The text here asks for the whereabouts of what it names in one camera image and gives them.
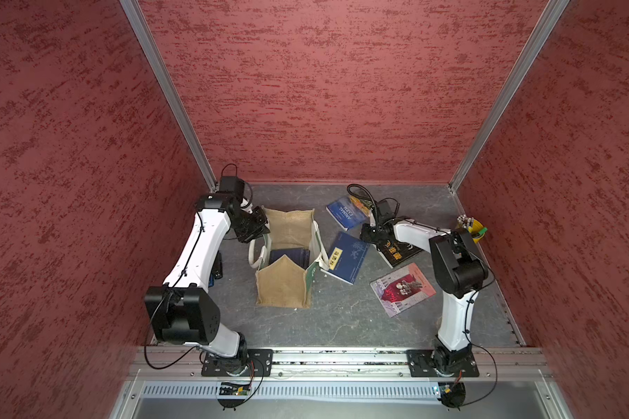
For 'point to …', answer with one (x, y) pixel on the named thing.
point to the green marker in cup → (483, 231)
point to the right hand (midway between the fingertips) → (362, 239)
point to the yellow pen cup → (473, 230)
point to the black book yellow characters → (397, 252)
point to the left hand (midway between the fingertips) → (269, 235)
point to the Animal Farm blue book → (348, 213)
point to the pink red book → (403, 289)
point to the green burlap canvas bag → (285, 258)
